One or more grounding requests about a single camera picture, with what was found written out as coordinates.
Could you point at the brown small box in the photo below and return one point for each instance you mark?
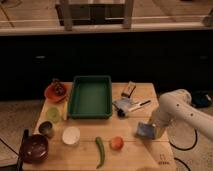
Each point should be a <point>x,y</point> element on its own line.
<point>128,90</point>

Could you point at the orange round fruit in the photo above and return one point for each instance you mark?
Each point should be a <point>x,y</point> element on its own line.
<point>116,143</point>

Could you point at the black handled knife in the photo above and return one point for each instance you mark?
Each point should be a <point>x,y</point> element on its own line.
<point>139,105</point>

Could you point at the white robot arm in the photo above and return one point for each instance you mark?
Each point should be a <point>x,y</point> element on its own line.
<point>177,104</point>

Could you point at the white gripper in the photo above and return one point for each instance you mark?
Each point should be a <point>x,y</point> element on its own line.
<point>159,122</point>

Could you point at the blue sponge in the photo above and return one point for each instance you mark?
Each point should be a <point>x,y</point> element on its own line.
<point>145,130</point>

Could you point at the dark red bowl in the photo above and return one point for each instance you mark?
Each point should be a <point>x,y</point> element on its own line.
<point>34,149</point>

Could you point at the dark grape bunch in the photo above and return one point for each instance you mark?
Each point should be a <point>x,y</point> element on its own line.
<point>58,87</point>

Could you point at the green chili pepper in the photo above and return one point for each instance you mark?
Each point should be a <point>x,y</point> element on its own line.
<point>100,146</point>

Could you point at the black spoon handle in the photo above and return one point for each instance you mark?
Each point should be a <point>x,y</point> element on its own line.
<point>19,161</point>

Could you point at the green plastic tray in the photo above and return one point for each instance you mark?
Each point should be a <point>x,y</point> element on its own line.
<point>91,97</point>

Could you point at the blue grey cloth bundle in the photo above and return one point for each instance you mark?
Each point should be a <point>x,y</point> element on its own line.
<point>122,106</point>

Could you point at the orange bowl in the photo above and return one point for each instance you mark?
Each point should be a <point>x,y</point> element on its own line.
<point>51,95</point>

